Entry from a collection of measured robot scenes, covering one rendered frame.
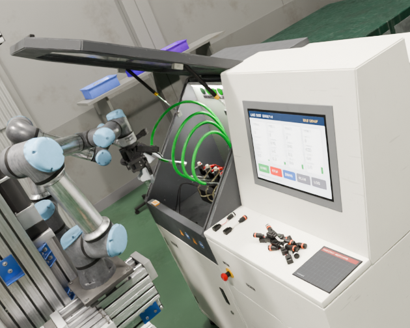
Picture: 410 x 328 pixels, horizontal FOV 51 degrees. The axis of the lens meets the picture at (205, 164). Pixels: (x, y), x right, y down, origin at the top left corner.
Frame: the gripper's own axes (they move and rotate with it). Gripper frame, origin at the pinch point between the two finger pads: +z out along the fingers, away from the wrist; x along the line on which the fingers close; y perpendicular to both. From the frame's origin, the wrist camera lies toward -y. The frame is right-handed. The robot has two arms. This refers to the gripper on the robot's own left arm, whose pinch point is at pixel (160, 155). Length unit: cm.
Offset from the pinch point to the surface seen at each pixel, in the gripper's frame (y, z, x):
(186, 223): 17.2, 27.5, 23.2
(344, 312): -8, 82, 90
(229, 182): -12.4, 36.2, 31.4
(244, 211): -5, 48, 34
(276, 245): -10, 59, 67
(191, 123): -15.9, 4.5, -31.7
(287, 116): -52, 42, 64
